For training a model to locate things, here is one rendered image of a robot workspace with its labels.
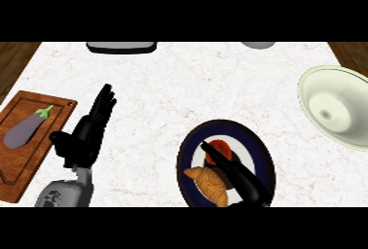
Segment brown wooden cutting board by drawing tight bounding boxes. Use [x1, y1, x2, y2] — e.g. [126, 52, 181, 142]
[0, 89, 79, 204]

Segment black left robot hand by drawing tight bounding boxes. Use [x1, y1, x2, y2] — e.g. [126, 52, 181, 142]
[48, 83, 119, 169]

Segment grey round object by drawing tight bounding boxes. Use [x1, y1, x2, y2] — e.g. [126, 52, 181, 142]
[240, 41, 278, 51]

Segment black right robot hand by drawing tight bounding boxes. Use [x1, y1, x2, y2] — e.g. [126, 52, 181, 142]
[199, 140, 275, 208]

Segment pale green bowl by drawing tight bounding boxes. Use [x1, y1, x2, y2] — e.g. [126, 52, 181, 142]
[296, 64, 368, 153]

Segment dark grey flat appliance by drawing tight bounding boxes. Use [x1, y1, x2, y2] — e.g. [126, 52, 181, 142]
[85, 41, 159, 55]

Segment purple eggplant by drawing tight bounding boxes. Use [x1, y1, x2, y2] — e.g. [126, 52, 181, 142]
[2, 104, 57, 150]

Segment dark blue and white plate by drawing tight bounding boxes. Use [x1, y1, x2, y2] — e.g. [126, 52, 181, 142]
[176, 119, 278, 208]

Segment golden brown croissant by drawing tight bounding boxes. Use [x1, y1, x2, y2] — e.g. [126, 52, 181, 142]
[184, 165, 231, 208]

